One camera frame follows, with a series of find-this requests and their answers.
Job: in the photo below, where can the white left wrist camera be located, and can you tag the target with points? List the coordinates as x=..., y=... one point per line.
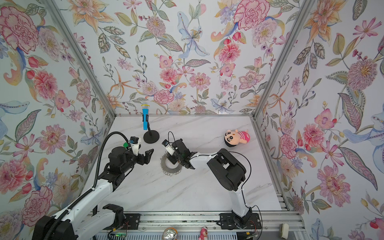
x=134, y=145

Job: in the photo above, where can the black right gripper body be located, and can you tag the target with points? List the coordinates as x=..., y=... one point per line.
x=175, y=157

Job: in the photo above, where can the white box on rail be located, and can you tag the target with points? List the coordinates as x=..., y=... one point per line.
x=284, y=231

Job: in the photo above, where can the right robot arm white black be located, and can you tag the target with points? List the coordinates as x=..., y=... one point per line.
x=229, y=172

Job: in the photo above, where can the large metal keyring with keys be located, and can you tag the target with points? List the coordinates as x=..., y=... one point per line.
x=168, y=168

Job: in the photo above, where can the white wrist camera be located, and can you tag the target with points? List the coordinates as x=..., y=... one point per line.
x=134, y=145
x=168, y=147

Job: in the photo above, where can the blue toy microphone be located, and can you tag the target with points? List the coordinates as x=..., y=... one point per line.
x=145, y=110

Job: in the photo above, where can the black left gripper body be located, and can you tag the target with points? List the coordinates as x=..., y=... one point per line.
x=132, y=160

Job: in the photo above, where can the shiny round metal object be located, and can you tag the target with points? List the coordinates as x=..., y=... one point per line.
x=170, y=234

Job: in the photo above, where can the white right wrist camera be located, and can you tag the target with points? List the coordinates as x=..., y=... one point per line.
x=168, y=147

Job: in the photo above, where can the small pink figurine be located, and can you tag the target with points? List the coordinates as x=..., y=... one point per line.
x=203, y=234

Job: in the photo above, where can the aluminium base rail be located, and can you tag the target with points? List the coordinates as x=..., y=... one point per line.
x=265, y=221

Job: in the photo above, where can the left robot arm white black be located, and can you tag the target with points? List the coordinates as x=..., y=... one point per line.
x=71, y=222

